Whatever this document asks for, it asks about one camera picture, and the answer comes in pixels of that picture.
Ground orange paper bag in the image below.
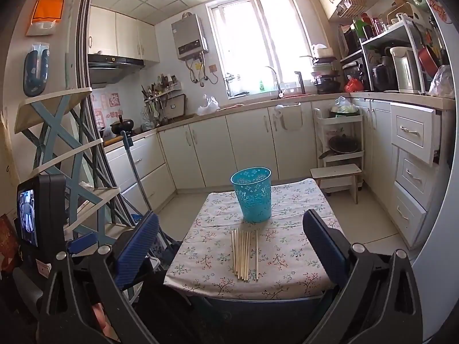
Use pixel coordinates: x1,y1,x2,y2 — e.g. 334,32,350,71
25,0,67,36

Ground white countertop shelf rack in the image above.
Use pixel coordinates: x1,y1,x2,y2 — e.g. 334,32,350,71
339,13,442,94

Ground bagged green vegetables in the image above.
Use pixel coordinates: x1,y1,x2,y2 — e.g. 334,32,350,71
330,97,359,118

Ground black thermos jar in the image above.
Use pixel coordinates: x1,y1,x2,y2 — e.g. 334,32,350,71
373,64,395,92

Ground white refrigerator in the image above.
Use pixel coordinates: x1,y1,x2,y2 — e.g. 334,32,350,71
409,0,459,344

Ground white plastic bag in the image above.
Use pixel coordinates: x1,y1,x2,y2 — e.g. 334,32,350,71
197,94,220,116

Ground grey sliding door frame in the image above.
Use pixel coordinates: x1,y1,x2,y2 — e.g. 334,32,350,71
64,0,144,230

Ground steel pole mop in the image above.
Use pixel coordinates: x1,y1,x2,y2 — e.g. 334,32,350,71
120,130,153,216

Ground white storage trolley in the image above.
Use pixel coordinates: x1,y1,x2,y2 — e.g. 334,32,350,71
314,105,364,190

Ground red frying pan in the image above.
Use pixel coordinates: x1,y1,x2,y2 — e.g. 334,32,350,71
418,45,440,77

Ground cream base cabinets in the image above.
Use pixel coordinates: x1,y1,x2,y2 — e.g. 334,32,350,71
104,98,393,219

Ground black cooking pot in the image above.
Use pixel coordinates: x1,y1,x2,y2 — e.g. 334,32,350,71
109,115,135,137

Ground grey water heater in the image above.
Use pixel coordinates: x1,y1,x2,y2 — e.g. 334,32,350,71
171,12,209,61

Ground blue hanging holder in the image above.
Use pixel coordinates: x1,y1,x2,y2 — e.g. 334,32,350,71
23,43,51,97

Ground chrome faucet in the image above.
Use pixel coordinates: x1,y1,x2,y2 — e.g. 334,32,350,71
264,65,285,99

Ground wooden step stool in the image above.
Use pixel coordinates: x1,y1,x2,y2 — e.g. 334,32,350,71
310,164,363,205

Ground stack of pots and bowls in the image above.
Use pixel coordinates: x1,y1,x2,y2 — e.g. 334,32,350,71
311,44,341,95

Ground clear plastic bag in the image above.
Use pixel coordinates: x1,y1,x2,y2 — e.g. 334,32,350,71
428,65,455,98

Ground white electric kettle pot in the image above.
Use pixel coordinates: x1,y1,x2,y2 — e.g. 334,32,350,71
390,46,422,94

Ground blue plastic cutout basket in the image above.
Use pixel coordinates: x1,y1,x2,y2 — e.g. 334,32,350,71
230,167,273,223

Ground row of wooden chopsticks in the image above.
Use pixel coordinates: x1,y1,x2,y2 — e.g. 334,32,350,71
230,228,259,281

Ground wall utensil rack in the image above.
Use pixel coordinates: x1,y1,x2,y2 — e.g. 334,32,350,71
141,73,182,103

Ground cream wall cabinets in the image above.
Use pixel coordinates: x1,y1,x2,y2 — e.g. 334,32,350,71
88,5,160,63

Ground cream drawer unit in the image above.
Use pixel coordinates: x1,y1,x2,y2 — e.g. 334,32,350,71
389,101,443,251

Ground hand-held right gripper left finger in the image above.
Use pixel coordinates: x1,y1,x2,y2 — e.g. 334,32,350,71
38,212,160,344

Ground red plastic bag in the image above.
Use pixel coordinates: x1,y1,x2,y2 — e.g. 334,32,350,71
345,76,364,93

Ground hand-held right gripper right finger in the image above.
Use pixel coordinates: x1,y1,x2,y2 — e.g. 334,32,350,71
303,208,424,344

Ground black wok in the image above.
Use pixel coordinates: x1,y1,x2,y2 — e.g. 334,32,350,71
319,134,360,160

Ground floral tablecloth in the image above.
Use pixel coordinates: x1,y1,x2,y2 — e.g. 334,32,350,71
164,179,339,300

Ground red paper wall decorations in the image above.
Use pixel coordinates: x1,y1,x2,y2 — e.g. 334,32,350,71
91,91,120,130

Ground black countertop oven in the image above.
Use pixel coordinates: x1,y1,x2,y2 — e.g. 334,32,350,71
341,61,374,92

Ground blue-framed wooden folding shelf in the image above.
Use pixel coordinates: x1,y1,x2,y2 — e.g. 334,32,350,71
14,87,124,244

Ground white framed window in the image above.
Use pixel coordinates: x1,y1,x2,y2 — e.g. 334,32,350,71
206,0,328,99

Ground black range hood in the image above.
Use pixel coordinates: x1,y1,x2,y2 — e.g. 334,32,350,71
88,54,145,88

